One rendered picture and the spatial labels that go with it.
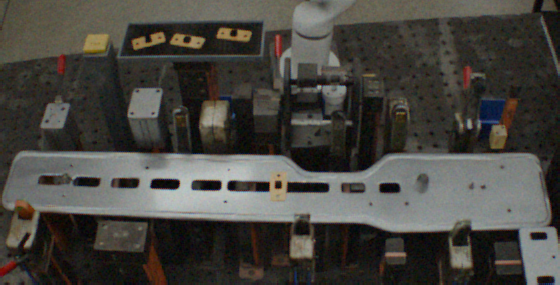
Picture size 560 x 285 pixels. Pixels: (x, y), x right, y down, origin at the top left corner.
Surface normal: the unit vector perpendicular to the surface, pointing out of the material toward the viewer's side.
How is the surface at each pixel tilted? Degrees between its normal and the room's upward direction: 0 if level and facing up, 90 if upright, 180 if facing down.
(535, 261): 0
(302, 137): 0
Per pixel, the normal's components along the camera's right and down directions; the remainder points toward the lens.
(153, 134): -0.04, 0.76
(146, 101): -0.04, -0.65
